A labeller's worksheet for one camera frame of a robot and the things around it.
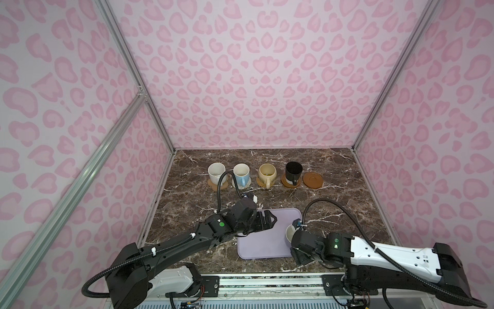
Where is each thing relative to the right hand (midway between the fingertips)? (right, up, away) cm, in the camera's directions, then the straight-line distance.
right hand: (299, 252), depth 75 cm
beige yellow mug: (-10, +30, +28) cm, 42 cm away
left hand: (-11, +13, 0) cm, 17 cm away
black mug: (+2, +31, +21) cm, 37 cm away
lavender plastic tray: (-10, 0, +9) cm, 13 cm away
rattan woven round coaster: (-12, +24, +26) cm, 37 cm away
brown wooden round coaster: (-2, +26, +29) cm, 39 cm away
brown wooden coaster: (+14, +26, +29) cm, 42 cm away
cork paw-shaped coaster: (-33, +23, +25) cm, 47 cm away
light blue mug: (-24, +31, +23) cm, 45 cm away
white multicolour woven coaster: (-25, +27, -5) cm, 37 cm away
